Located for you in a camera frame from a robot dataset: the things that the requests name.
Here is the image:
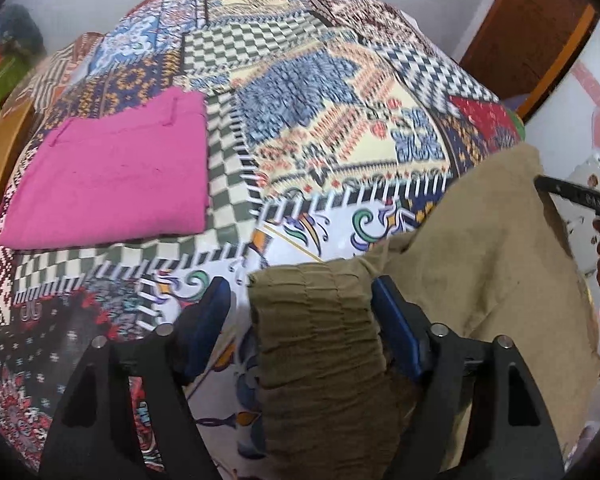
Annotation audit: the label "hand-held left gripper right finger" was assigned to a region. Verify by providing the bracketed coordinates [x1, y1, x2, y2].
[371, 275, 567, 480]

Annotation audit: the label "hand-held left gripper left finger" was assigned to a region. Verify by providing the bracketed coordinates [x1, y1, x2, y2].
[39, 276, 232, 480]

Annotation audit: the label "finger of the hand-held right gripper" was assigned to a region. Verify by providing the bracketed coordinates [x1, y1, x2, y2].
[534, 175, 600, 222]

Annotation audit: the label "olive green pants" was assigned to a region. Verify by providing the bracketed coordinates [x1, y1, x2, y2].
[247, 144, 600, 480]

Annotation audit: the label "pink folded pants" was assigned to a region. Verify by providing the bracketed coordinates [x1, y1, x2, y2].
[2, 87, 211, 251]

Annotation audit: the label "white wardrobe door pink hearts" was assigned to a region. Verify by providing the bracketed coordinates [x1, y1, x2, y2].
[524, 19, 600, 286]

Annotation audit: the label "brown wooden door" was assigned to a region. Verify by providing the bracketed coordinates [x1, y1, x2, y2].
[460, 0, 593, 111]

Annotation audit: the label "patchwork printed blanket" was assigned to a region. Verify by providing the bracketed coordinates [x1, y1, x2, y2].
[0, 0, 526, 480]

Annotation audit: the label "tan board with flower cutouts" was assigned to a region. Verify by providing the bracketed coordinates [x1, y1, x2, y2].
[0, 99, 37, 243]

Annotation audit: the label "green storage bag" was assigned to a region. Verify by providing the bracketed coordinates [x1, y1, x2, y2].
[0, 52, 47, 136]

